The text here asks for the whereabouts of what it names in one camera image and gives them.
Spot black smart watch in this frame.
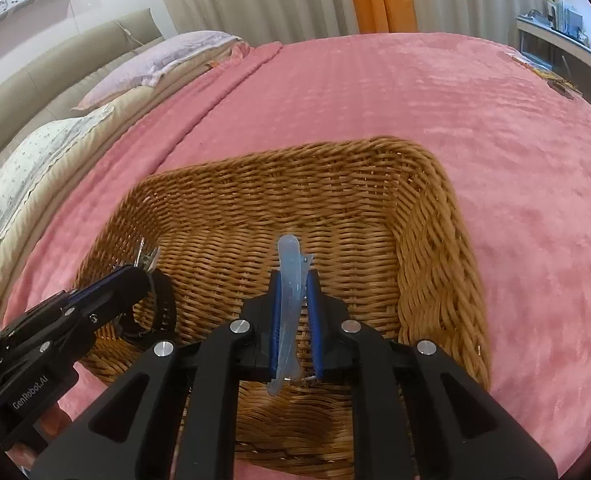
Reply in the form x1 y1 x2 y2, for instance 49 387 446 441
113 269 177 349

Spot light blue hair clip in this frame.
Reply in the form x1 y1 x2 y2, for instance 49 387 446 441
266 234 313 396

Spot person's left hand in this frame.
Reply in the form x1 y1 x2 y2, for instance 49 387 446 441
7 403 72 470

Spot white floral pillow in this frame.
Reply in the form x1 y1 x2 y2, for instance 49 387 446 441
0 104 114 240

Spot cream quilt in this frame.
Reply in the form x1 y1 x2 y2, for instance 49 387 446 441
0 40 251 318

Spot brown wicker basket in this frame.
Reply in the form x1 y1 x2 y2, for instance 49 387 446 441
74 136 491 479

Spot lilac pillow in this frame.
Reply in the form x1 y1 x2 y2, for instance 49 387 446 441
73 30 241 112

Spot beige padded headboard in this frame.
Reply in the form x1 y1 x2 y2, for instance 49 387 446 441
0 8 163 154

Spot pink fleece blanket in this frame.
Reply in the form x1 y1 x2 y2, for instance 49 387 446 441
6 34 591 471

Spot small items on bed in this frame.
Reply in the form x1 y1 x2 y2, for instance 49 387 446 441
508 53 582 100

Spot white desk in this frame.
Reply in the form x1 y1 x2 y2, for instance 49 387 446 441
515 14 591 86

